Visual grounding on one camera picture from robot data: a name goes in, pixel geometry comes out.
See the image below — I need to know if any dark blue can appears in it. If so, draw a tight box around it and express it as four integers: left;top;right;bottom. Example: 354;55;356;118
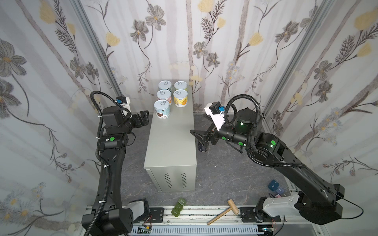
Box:
197;142;209;152

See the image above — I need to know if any teal label can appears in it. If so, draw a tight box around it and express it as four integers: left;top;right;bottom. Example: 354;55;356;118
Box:
154;99;170;119

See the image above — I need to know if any pink label can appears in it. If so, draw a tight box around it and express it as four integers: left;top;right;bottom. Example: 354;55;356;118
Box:
156;89;172;105

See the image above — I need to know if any blue brown label can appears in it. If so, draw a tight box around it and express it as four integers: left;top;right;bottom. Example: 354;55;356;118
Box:
158;80;172;91

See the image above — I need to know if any yellow label can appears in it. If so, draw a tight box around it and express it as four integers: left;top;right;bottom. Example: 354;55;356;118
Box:
173;89;188;107

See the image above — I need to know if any green label can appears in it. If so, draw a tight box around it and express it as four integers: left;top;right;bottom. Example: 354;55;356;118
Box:
174;81;188;91

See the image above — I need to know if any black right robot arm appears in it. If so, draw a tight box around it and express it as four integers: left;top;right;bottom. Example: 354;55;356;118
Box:
190;108;345;225

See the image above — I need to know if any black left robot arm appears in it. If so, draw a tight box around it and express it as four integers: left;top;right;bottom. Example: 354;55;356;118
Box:
82;106;149;236

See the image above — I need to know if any grey metal cabinet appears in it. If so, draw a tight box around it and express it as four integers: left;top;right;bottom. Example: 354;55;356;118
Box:
144;88;197;192

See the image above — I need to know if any wooden mallet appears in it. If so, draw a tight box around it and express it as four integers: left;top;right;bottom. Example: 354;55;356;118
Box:
207;199;240;226

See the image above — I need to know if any blue square box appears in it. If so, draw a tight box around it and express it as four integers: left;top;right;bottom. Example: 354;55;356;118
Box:
268;180;280;192

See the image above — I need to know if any small purple box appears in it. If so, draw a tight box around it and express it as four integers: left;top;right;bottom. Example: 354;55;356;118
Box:
275;187;285;198

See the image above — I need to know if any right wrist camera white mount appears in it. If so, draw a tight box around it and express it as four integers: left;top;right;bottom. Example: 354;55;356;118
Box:
204;102;225;131

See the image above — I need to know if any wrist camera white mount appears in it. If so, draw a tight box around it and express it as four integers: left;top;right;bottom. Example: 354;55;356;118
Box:
116;96;132;112
204;102;225;131

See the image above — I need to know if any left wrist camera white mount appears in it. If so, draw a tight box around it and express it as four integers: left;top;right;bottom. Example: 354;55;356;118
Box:
116;96;132;112

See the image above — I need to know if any black right corrugated cable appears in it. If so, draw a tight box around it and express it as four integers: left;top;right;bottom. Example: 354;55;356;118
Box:
223;94;306;168

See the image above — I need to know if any black corrugated cable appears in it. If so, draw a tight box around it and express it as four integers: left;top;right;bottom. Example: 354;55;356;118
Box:
89;90;125;139
223;94;306;168

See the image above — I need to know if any black left corrugated cable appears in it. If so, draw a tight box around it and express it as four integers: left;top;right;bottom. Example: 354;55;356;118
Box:
89;90;125;139

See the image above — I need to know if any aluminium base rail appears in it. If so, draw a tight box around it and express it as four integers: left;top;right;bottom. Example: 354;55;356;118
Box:
88;206;314;228

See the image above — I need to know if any white slotted cable duct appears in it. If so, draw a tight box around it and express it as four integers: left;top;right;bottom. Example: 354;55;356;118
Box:
129;225;264;236

